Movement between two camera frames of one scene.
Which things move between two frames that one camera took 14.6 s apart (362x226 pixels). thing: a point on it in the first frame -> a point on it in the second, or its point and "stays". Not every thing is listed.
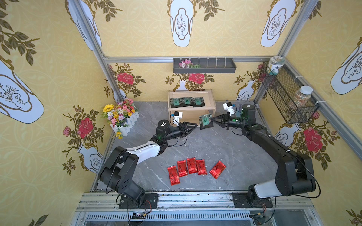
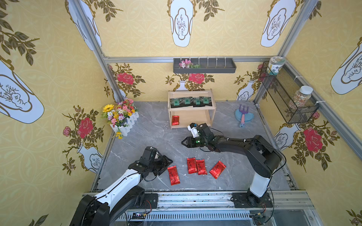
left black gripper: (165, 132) -> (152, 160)
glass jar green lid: (275, 62) stays
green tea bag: (176, 102) stays
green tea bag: (205, 121) -> (207, 100)
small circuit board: (138, 215) stays
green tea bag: (198, 101) stays
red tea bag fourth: (201, 166) stays
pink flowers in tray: (187, 64) stays
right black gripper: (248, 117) -> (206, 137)
